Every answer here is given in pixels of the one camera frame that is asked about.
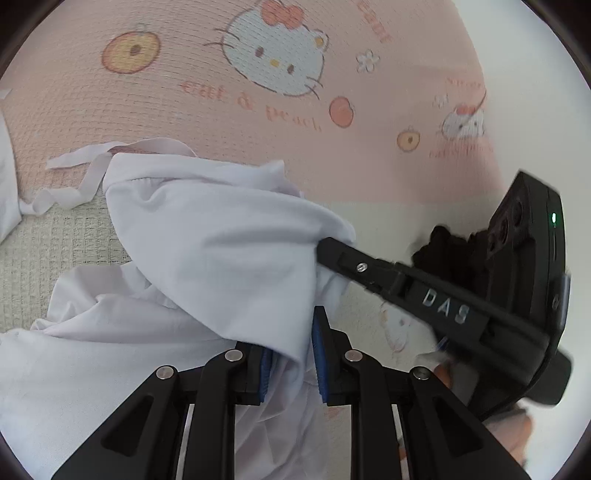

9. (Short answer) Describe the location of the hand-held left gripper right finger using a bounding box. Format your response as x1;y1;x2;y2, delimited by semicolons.
312;305;532;480

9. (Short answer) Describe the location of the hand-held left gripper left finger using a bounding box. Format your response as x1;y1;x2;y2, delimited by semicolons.
51;342;273;480

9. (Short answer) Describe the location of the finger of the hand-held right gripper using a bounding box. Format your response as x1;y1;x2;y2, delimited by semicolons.
318;236;407;298

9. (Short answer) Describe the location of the white t-shirt with navy trim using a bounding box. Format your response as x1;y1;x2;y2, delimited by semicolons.
0;137;357;480

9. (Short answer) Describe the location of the black clothes pile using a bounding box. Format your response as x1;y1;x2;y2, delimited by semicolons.
412;224;495;278

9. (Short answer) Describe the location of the pale white garment with strip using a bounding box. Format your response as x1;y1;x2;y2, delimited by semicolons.
0;88;116;243

